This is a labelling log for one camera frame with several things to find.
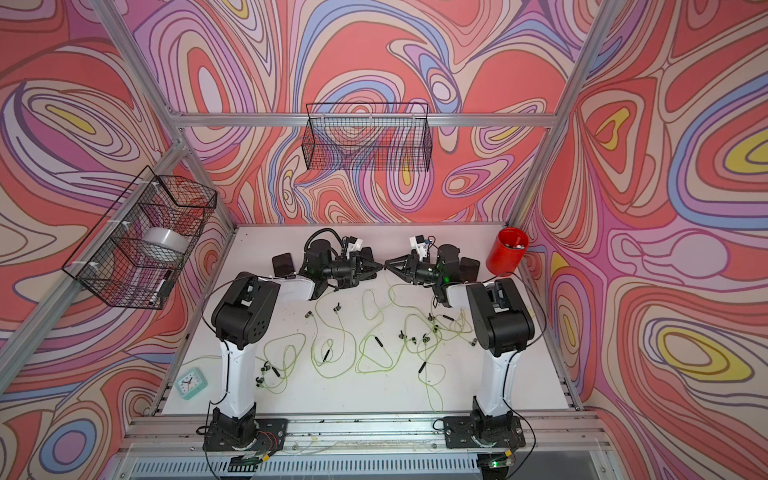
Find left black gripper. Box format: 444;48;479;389
320;255;381;288

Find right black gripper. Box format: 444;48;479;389
385;254;444;285

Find black smartphone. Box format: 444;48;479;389
459;257;480;283
271;252;296;279

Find green earphones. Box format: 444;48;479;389
306;293;359;380
322;285;408;379
256;333;307;395
387;283;476;413

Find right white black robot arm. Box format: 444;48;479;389
384;236;535;451

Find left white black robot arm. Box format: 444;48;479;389
202;227;384;452

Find red plastic cup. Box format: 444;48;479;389
485;227;529;276

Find teal alarm clock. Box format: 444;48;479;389
174;367;208;401

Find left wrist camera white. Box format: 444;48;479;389
341;236;363;258

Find black wire basket back wall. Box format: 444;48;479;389
301;100;433;173

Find black wire basket wall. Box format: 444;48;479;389
61;167;218;310
301;100;433;173

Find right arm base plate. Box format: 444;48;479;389
441;412;527;451

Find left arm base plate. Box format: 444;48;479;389
203;410;288;454

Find black wire basket left wall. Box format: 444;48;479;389
61;167;218;310

